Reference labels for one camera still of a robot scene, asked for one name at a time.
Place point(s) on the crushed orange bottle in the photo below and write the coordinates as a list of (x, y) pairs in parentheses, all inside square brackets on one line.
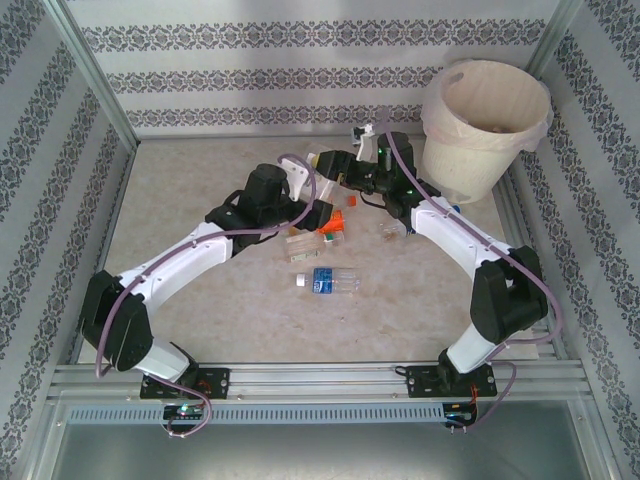
[(332, 226)]

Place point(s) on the amber tea bottle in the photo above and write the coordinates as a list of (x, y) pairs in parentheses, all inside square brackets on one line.
[(296, 231)]

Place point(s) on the clear bottle green cap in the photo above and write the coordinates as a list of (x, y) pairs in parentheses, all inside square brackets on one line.
[(302, 248)]

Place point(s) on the blue label water bottle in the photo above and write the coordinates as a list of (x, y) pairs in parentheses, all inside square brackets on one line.
[(325, 281)]

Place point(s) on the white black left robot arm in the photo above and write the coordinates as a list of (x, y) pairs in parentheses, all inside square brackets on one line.
[(190, 255)]

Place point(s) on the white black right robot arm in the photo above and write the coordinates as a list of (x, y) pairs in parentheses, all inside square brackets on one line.
[(450, 235)]

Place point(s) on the cream plastic waste bin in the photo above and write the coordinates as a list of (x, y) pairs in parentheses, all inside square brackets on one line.
[(450, 165)]

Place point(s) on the clear plastic bin liner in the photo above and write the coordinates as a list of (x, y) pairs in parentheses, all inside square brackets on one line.
[(537, 137)]

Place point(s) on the small controller circuit board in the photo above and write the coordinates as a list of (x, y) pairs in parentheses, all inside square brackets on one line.
[(185, 411), (460, 412)]

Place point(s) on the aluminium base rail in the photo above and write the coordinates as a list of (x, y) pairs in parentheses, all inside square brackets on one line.
[(320, 380)]

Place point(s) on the aluminium side rail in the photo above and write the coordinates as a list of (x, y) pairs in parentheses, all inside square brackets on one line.
[(560, 350), (112, 225)]

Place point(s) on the aluminium frame post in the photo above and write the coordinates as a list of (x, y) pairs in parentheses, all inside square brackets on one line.
[(95, 75), (555, 35)]

